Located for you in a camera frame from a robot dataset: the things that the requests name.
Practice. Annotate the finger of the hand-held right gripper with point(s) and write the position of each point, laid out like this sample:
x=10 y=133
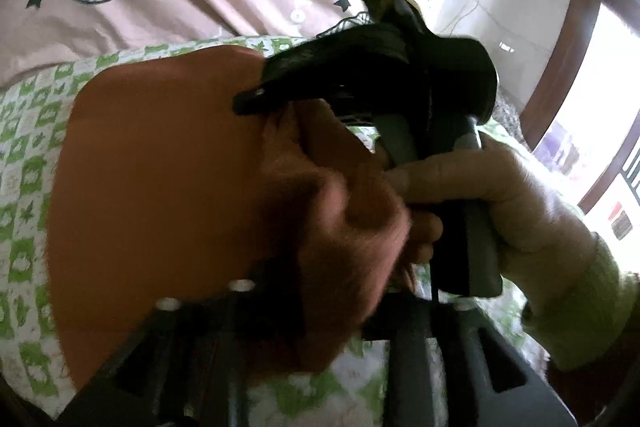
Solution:
x=250 y=101

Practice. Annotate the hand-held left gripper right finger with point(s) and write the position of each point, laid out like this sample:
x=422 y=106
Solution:
x=450 y=352

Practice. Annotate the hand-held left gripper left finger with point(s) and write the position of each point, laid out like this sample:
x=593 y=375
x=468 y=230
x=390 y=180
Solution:
x=200 y=347

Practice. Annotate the orange-brown knit sweater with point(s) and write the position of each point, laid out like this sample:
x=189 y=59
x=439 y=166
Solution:
x=200 y=187

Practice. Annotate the person's right forearm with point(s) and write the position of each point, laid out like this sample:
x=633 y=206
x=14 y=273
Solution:
x=590 y=307

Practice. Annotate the person's right hand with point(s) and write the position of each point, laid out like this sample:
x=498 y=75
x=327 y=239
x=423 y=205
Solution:
x=505 y=202

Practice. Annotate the green checked blanket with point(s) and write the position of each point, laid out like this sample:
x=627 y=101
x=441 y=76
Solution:
x=30 y=167

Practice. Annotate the brown wooden door frame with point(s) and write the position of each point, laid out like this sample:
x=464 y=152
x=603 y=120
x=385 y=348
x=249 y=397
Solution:
x=560 y=57

